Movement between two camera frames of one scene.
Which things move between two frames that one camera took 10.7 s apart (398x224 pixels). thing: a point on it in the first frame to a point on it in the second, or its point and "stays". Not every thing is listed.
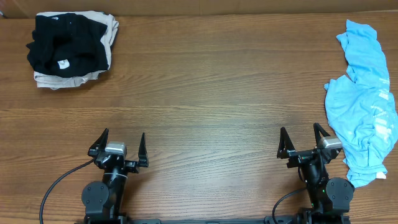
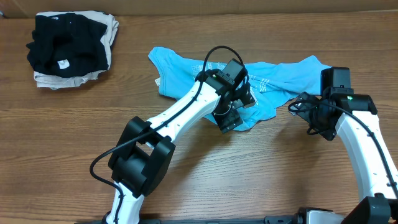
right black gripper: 285,149 to 329,131
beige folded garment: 108,37 stays
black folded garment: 67,45 stays
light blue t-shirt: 362,114 to 276,86
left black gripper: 133,166 to 229,120
